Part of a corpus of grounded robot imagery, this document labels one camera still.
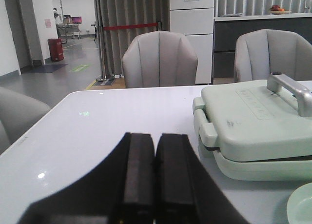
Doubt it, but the mint green round plate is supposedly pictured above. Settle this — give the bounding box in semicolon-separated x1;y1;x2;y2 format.
287;183;312;224

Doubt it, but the grey curtain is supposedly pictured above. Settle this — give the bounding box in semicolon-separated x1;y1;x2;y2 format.
94;0;169;80

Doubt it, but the red trash bin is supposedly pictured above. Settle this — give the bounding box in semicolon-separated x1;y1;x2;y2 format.
48;38;64;61

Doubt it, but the white refrigerator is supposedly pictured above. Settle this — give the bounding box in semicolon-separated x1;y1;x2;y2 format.
169;0;215;84

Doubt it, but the grey upholstered chair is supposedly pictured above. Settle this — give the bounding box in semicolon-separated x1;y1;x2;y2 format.
122;31;198;88
234;29;312;82

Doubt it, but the fruit plate on counter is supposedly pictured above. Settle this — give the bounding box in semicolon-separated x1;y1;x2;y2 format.
269;5;292;15

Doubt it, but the grey chair at table side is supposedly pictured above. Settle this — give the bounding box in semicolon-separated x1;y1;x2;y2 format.
0;87;51;153

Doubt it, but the right grey upholstered chair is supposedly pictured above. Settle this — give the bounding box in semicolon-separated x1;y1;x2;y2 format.
234;29;312;82

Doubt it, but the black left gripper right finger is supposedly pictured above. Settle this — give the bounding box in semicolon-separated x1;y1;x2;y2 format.
155;134;247;224

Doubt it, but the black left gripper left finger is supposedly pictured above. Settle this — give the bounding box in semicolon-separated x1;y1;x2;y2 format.
19;133;154;224

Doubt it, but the breakfast maker hinged lid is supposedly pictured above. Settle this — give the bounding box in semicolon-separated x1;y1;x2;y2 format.
193;73;312;162

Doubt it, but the dark grey kitchen counter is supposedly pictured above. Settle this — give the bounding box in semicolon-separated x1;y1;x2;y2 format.
212;13;312;82

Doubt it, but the mint green breakfast maker base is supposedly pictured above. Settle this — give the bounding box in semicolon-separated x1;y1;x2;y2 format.
197;145;312;181

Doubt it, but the red belt stanchion barrier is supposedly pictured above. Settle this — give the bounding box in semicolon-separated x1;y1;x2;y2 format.
96;21;162;82

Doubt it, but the left grey upholstered chair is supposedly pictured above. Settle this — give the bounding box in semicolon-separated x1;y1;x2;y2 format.
122;31;198;88

